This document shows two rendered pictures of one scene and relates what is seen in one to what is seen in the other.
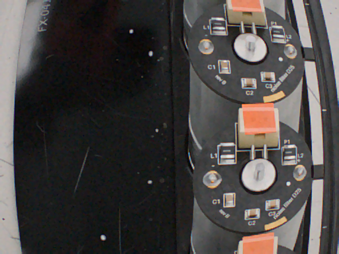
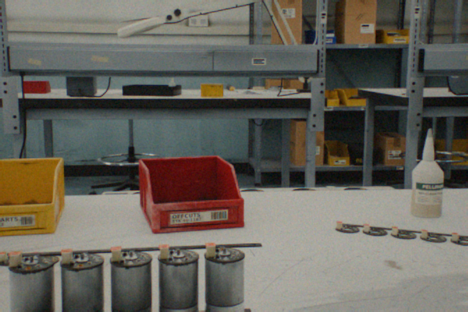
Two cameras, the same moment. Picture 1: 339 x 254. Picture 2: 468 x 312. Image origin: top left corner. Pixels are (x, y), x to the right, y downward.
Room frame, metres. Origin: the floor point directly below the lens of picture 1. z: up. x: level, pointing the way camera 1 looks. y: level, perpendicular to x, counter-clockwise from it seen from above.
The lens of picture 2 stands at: (0.14, 0.34, 0.93)
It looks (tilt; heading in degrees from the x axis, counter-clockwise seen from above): 9 degrees down; 264
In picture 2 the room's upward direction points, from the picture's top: straight up
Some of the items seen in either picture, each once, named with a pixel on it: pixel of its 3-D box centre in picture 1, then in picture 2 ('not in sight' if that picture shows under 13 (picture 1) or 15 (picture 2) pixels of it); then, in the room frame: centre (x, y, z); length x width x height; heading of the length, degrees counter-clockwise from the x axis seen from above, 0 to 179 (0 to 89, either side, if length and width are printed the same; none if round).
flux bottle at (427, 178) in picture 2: not in sight; (427, 172); (-0.15, -0.33, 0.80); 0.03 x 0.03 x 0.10
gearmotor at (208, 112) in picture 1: (248, 107); (131, 298); (0.17, -0.02, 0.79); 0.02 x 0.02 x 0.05
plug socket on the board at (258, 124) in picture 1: (259, 131); (165, 251); (0.15, -0.02, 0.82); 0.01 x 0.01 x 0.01; 1
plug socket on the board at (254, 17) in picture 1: (246, 11); (118, 253); (0.18, -0.02, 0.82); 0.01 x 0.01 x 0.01; 1
